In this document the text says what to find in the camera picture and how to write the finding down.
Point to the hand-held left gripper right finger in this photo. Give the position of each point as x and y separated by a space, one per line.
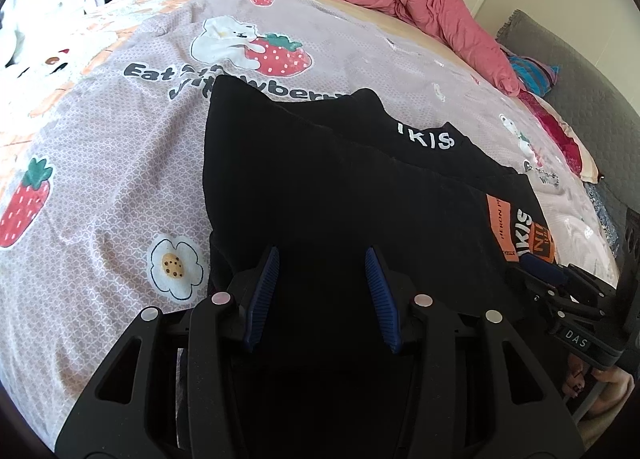
382 299

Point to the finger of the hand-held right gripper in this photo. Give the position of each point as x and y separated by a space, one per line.
560 306
545 271

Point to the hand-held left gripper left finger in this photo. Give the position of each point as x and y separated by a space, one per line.
262 299

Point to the black long-sleeve sweater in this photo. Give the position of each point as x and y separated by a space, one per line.
325 179

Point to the person's right hand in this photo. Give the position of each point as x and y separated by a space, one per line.
617 391

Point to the blue patterned cloth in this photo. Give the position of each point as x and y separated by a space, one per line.
602 209

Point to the red floral pillow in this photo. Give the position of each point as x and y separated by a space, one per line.
560 134

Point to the strawberry print bed sheet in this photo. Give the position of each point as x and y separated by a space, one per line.
125 189

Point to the grey quilted headboard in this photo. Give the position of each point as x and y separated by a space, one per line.
590 89

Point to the blue striped cloth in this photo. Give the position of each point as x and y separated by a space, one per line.
532 71

